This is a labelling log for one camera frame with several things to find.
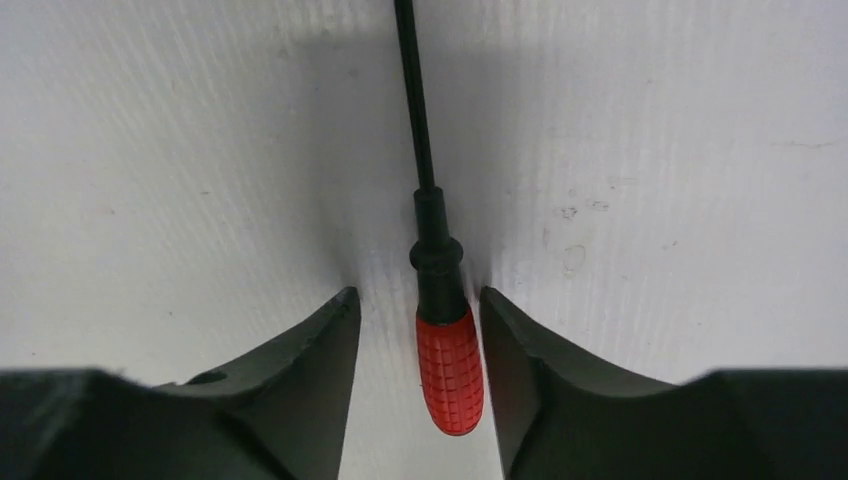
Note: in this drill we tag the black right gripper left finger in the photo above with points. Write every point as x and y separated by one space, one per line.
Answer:
278 411

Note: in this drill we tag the red handled screwdriver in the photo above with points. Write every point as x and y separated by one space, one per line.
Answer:
447 345

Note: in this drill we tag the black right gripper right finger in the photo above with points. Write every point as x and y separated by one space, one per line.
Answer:
561 412

